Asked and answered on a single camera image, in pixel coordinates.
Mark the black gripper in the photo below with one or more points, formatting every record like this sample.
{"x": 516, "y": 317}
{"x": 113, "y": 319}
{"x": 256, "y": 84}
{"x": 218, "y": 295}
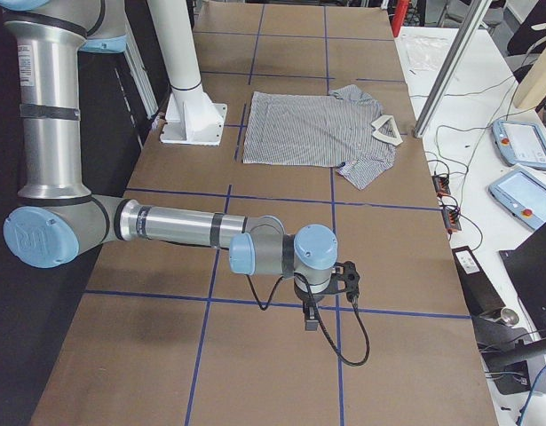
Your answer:
{"x": 309, "y": 296}

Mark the blue white striped polo shirt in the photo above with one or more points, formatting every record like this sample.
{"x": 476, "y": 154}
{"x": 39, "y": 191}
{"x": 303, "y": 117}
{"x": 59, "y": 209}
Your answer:
{"x": 346, "y": 130}

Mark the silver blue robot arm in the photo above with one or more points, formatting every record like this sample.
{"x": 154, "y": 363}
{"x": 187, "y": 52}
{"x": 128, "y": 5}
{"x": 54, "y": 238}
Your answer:
{"x": 59, "y": 218}

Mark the brown paper table cover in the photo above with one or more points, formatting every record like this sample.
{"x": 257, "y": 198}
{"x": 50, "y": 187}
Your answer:
{"x": 168, "y": 335}

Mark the black box with white label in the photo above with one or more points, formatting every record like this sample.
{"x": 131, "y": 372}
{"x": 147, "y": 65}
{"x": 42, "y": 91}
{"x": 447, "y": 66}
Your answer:
{"x": 479, "y": 293}

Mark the upper black orange connector box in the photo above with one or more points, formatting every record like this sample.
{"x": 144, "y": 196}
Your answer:
{"x": 441, "y": 185}

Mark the shiny metal knob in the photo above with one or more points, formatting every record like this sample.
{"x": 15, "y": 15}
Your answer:
{"x": 508, "y": 317}

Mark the black monitor corner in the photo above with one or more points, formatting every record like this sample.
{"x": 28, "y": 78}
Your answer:
{"x": 526, "y": 267}

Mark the lower teach pendant tablet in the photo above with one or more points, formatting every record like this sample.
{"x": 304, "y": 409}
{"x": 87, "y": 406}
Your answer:
{"x": 523, "y": 195}

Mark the teach pendant tablet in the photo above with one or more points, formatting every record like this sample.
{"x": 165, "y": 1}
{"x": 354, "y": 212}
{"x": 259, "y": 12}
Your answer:
{"x": 520, "y": 143}
{"x": 523, "y": 195}

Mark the upper teach pendant tablet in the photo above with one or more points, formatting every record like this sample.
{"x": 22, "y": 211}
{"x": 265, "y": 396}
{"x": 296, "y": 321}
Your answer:
{"x": 520, "y": 143}

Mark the clear plastic paper sleeve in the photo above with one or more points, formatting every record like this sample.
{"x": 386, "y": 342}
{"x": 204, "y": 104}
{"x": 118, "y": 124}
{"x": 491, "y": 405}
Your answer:
{"x": 424, "y": 53}

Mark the red fire extinguisher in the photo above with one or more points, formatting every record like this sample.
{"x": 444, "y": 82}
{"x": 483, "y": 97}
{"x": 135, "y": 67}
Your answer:
{"x": 400, "y": 12}

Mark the beige wooden board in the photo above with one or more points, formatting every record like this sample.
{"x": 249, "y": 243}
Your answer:
{"x": 532, "y": 90}

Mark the black office chair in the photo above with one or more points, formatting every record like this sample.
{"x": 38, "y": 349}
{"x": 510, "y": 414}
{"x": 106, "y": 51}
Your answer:
{"x": 525, "y": 36}

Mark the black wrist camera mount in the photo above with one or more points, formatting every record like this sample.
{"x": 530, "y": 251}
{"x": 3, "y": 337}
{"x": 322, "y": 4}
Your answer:
{"x": 345, "y": 280}

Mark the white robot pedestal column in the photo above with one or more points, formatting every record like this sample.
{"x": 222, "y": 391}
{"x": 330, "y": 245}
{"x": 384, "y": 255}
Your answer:
{"x": 191, "y": 116}

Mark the aluminium frame post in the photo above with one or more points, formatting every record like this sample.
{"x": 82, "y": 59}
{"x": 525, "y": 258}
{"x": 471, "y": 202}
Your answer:
{"x": 463, "y": 37}

